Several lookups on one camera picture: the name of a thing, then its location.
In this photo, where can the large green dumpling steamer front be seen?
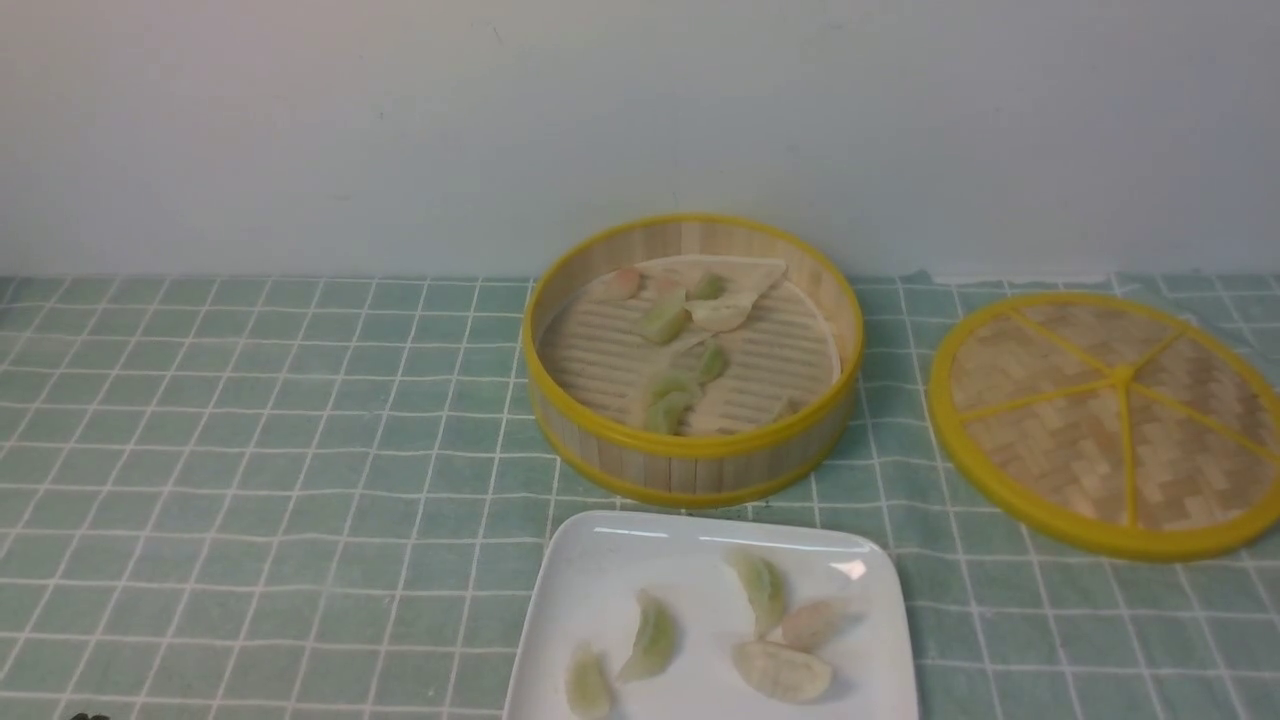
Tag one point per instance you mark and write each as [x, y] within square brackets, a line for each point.
[764, 587]

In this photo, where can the green dumpling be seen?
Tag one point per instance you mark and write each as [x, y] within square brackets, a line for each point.
[587, 688]
[655, 640]

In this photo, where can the white square plate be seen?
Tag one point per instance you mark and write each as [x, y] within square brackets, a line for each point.
[601, 565]

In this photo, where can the green dumpling on plate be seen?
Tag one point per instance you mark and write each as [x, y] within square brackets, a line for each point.
[655, 640]

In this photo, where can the pink dumpling on plate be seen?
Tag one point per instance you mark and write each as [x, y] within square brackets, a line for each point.
[814, 624]

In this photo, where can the white dumpling on plate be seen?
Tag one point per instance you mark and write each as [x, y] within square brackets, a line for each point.
[780, 672]

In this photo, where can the bamboo steamer basket yellow rim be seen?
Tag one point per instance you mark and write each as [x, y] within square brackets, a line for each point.
[777, 412]

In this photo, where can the green dumpling steamer lower middle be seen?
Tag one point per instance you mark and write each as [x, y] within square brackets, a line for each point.
[671, 381]

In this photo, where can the green dumpling steamer centre top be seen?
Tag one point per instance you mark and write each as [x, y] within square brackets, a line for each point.
[664, 320]

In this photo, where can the green dumpling steamer front left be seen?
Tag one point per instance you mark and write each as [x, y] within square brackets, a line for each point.
[665, 415]

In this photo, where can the small green dumpling steamer middle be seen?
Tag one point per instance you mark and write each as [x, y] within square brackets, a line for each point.
[713, 363]

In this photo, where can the small green dumpling steamer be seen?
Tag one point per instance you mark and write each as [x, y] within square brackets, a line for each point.
[713, 363]
[710, 286]

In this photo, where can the pink dumpling in steamer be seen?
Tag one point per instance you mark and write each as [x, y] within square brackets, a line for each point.
[618, 286]

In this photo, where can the white dumpling in steamer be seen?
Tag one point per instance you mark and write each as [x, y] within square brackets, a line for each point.
[723, 314]

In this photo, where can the small green dumpling steamer back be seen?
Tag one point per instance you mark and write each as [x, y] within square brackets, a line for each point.
[710, 286]

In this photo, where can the green checkered tablecloth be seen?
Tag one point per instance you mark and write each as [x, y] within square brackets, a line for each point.
[326, 498]

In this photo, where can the woven bamboo steamer lid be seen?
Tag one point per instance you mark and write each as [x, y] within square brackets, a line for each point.
[1109, 425]

